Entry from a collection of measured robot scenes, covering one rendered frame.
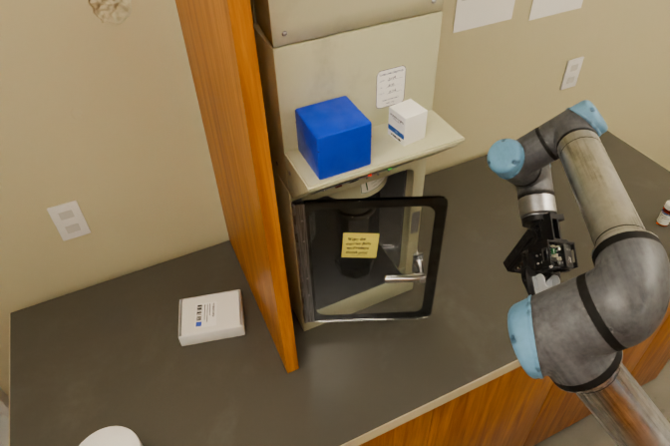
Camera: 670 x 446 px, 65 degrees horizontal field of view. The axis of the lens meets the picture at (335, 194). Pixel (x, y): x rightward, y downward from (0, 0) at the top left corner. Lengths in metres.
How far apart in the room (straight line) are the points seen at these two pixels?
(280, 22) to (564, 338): 0.63
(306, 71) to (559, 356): 0.59
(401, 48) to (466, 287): 0.75
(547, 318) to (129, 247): 1.15
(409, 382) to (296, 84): 0.75
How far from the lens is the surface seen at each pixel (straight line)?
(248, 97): 0.79
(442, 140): 1.01
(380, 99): 1.01
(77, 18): 1.26
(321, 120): 0.89
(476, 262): 1.57
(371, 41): 0.95
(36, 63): 1.30
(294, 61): 0.90
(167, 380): 1.39
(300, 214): 1.06
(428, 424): 1.49
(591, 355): 0.86
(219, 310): 1.42
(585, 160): 1.00
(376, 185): 1.17
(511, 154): 1.09
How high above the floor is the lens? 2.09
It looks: 41 degrees down
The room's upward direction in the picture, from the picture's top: 2 degrees counter-clockwise
